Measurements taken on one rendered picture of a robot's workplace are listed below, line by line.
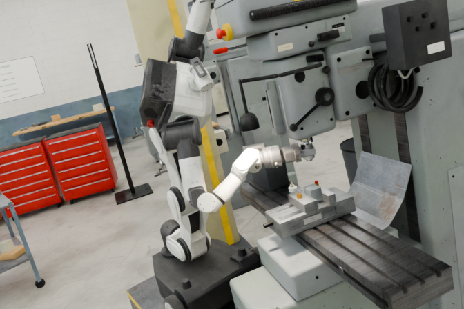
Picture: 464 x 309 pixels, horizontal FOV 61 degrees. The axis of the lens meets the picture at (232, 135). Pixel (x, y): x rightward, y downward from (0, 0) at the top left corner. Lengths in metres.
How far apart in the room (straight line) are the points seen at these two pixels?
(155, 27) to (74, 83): 7.35
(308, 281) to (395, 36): 0.93
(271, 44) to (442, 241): 1.07
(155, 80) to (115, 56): 8.76
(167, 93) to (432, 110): 1.03
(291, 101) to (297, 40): 0.22
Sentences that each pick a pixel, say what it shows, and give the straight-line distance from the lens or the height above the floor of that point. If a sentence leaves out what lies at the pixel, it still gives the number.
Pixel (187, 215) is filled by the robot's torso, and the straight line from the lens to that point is 2.09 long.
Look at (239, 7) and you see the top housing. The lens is 1.37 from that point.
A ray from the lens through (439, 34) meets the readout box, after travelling 1.49.
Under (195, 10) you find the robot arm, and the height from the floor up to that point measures 1.89.
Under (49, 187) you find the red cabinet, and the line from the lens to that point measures 6.19.
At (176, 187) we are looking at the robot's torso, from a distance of 2.05.
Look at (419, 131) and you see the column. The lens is 1.68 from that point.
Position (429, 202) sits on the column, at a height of 0.94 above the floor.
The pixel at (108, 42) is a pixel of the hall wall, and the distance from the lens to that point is 10.43.
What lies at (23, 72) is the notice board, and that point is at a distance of 10.48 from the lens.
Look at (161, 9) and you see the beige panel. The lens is 3.19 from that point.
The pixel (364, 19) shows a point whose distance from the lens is 1.62.
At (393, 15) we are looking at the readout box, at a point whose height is 1.69.
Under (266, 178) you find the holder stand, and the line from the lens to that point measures 2.10.
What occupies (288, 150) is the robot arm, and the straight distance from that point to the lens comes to 1.60.
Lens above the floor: 1.72
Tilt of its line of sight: 13 degrees down
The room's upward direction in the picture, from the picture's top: 13 degrees counter-clockwise
